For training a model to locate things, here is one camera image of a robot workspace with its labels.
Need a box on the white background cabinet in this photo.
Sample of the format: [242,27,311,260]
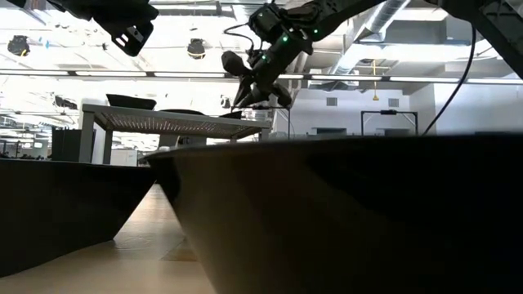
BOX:
[110,149,139,167]

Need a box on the long linear ceiling light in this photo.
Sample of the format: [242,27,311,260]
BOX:
[0,69,523,86]

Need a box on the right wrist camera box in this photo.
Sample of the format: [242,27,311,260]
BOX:
[248,2,285,44]

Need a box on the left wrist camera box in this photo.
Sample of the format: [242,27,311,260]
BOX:
[111,20,155,58]

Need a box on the yellow hanging ceiling cord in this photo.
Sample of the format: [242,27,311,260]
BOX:
[371,60,380,102]

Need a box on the black teardrop plate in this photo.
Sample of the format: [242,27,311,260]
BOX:
[217,109,247,121]

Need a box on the grey metal mesh rack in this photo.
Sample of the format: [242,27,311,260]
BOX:
[78,103,274,166]

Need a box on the black ceiling cord reel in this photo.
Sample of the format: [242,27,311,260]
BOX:
[7,34,31,57]
[186,38,207,61]

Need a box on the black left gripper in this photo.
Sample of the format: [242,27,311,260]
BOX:
[47,0,159,25]

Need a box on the black square wavy plate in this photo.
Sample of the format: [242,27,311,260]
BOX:
[105,93,158,111]
[0,158,157,278]
[145,134,523,294]

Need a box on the long black hanging cable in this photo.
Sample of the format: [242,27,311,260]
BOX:
[420,22,477,137]

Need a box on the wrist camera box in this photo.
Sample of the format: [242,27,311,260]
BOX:
[111,20,155,58]
[248,2,285,44]

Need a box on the rectangular ceiling air duct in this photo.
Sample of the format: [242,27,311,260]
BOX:
[354,18,450,45]

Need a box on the dark room divider panel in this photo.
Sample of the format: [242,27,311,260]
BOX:
[51,128,97,163]

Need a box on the black hanging ceiling device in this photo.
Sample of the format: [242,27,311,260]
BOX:
[53,94,79,111]

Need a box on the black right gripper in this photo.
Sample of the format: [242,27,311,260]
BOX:
[221,36,315,109]

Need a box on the black shallow plate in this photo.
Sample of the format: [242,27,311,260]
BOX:
[159,108,206,117]

